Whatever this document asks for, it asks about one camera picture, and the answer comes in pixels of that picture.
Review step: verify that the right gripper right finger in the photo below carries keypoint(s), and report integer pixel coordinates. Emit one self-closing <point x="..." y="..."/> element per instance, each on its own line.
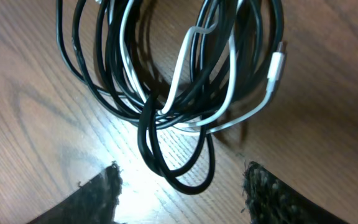
<point x="269" y="200"/>

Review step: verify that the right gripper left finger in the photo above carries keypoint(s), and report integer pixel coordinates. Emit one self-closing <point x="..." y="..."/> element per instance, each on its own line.
<point x="94" y="202"/>

